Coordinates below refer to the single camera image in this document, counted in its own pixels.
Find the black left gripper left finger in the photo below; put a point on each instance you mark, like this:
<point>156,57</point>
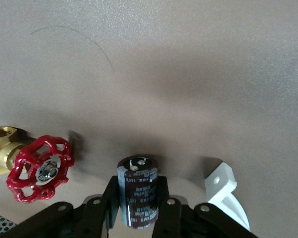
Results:
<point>64,223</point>

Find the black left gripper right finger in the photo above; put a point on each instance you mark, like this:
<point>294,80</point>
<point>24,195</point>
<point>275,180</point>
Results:
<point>201,223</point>

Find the brass valve red handwheel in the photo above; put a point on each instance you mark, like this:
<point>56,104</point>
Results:
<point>39,171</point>

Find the brown table mat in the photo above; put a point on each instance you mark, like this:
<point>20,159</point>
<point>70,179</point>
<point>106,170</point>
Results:
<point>164,49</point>

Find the white semicircular bracket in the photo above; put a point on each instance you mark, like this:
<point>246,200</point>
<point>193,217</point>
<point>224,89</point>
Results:
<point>221,181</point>

